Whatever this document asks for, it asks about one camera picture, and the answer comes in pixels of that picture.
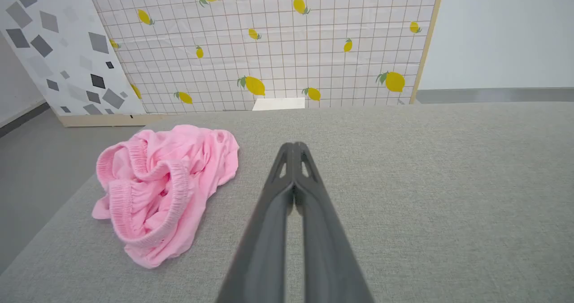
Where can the pink cloth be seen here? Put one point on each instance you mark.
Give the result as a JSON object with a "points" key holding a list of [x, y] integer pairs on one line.
{"points": [[157, 191]]}

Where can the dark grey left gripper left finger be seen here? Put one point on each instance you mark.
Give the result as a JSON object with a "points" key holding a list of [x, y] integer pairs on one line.
{"points": [[262, 231]]}

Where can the grey terrazzo pattern panel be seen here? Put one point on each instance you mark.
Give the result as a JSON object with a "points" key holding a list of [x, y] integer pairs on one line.
{"points": [[67, 56]]}

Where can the lemon print grid panel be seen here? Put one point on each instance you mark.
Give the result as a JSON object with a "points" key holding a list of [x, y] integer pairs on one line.
{"points": [[287, 56]]}

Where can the white block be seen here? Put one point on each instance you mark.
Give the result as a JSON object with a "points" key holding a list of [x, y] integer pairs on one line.
{"points": [[279, 104]]}

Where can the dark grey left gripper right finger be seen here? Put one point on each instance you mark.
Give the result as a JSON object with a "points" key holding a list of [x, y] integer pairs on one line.
{"points": [[325, 240]]}

